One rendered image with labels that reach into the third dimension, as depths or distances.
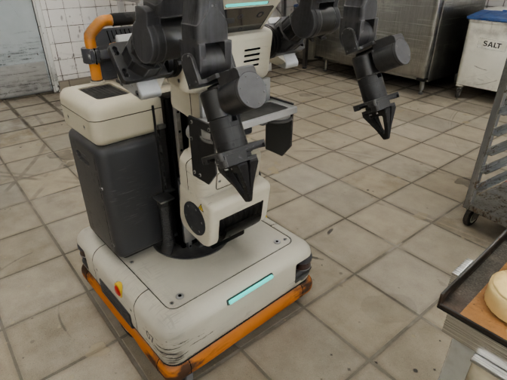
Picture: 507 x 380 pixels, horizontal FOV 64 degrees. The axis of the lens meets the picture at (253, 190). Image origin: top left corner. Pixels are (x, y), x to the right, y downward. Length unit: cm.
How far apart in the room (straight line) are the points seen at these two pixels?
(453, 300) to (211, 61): 51
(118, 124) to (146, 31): 46
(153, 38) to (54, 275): 133
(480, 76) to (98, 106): 364
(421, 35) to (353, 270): 284
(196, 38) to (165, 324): 79
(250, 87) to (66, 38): 398
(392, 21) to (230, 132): 376
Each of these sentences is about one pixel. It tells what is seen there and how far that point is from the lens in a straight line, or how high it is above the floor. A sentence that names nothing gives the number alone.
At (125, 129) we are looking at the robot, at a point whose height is 73.
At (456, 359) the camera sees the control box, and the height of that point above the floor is 78.
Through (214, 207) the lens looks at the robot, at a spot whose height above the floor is 57.
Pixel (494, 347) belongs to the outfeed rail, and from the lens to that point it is 42.
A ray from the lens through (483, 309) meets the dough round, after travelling 38.
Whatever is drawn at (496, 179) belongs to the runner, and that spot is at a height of 23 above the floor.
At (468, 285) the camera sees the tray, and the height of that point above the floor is 90.
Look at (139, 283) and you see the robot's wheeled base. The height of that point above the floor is 28.
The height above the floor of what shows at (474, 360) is 84.
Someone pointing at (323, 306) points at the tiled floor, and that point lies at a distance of 163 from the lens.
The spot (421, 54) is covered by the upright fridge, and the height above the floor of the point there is 39.
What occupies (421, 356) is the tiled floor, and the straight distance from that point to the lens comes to 156.
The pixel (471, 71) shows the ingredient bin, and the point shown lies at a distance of 433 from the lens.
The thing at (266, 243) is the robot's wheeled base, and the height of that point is 28.
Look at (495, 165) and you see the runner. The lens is 218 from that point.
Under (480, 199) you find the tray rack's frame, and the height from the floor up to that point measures 15.
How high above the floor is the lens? 114
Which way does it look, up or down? 29 degrees down
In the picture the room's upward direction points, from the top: straight up
